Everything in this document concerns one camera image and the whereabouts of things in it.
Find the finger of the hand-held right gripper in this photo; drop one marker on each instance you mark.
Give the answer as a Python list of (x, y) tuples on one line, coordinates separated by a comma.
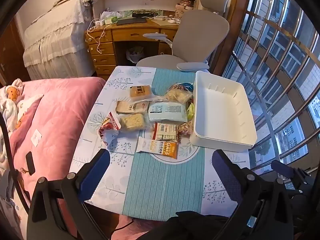
[(282, 168)]

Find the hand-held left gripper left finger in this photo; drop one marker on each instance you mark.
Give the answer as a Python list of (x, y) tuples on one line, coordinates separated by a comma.
[(96, 173)]

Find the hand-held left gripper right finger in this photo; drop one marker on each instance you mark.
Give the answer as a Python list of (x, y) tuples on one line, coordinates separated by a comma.
[(226, 177)]

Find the red and white snack packet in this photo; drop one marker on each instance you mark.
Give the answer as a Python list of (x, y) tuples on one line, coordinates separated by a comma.
[(110, 127)]

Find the clear nut candy packet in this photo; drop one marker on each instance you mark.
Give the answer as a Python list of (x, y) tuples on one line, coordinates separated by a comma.
[(186, 128)]

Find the clear pale biscuit packet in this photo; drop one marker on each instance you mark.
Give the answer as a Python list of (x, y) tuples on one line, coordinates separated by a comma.
[(132, 121)]

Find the orange and white bar packet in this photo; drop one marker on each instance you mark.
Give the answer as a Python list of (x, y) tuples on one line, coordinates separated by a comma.
[(157, 148)]

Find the white plastic bin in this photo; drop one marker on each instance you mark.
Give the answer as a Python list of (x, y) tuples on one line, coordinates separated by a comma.
[(222, 110)]

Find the green packet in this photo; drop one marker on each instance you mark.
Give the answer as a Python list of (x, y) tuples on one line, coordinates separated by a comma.
[(190, 111)]

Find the beige cracker packet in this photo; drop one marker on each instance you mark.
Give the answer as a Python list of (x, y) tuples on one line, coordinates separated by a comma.
[(131, 107)]

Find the white packet with red label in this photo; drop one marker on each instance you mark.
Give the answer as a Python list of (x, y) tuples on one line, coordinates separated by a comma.
[(165, 131)]

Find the light blue packet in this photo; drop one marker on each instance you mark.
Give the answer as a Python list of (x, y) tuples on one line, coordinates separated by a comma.
[(167, 112)]

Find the orange-brown biscuit packet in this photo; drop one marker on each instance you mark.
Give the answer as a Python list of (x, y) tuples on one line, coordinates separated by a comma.
[(140, 92)]

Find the clear bag of puffed snacks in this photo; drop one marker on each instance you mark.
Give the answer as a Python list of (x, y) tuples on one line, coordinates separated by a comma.
[(178, 95)]

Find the pink blanket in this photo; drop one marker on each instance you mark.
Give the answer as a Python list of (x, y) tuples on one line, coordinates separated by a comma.
[(57, 120)]

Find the black phone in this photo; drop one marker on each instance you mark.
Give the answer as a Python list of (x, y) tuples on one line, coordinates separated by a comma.
[(30, 162)]

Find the shiny blue packet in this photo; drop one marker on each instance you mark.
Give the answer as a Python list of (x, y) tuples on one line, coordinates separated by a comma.
[(188, 86)]

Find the metal window grille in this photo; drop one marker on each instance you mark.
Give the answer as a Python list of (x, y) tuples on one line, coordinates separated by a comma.
[(275, 67)]

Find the bear print white cloth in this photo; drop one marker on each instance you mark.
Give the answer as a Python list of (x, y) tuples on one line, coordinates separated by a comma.
[(10, 100)]

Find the plastic bag under desk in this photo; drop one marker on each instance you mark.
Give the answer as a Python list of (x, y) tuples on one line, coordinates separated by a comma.
[(135, 55)]

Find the white lace covered furniture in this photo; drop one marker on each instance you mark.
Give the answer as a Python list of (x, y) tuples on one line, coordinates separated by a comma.
[(55, 37)]

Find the wooden desk with drawers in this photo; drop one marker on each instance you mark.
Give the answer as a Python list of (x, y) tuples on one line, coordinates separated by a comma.
[(125, 33)]

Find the grey office chair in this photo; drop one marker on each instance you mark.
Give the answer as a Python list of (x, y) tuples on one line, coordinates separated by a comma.
[(200, 30)]

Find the green tissue box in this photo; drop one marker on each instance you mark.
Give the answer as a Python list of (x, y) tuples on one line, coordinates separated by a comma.
[(111, 20)]

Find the black keyboard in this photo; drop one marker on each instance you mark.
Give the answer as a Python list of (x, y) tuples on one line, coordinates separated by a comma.
[(131, 21)]

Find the white power strip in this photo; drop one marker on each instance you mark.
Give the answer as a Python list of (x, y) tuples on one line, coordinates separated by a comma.
[(159, 18)]

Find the doll figure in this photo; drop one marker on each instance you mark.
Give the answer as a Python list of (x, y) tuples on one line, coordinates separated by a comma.
[(186, 3)]

